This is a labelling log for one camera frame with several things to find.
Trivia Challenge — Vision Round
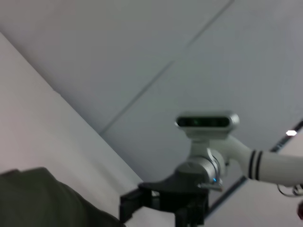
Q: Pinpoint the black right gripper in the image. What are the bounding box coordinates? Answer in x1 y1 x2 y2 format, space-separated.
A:
119 172 211 227

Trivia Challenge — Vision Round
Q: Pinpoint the dark right arm cable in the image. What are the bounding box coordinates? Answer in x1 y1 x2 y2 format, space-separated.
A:
276 183 303 197

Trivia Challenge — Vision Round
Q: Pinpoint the silver right cable connector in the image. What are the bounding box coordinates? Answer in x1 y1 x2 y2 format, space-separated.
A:
198 181 224 192

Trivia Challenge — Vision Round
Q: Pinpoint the dark green FREE t-shirt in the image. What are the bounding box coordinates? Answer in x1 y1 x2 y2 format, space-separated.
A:
0 166 126 227

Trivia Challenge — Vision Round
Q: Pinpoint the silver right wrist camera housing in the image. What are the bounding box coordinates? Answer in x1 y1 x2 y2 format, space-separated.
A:
174 109 241 164

